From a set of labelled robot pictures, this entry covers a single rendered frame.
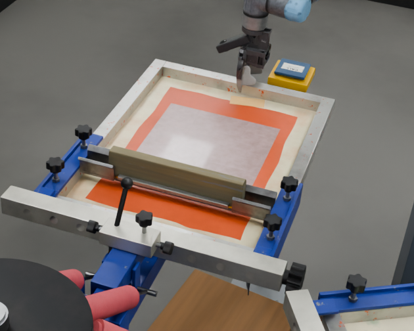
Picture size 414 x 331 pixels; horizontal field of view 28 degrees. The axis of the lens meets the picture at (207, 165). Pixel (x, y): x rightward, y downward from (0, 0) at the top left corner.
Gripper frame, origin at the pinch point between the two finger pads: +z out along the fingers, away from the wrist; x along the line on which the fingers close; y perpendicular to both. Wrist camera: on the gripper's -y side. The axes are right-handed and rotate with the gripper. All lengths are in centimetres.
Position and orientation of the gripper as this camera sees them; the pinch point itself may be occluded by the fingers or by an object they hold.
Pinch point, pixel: (240, 83)
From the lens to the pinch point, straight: 256.3
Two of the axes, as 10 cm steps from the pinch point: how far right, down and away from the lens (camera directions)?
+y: 9.5, 2.4, -2.2
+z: -0.7, 8.1, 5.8
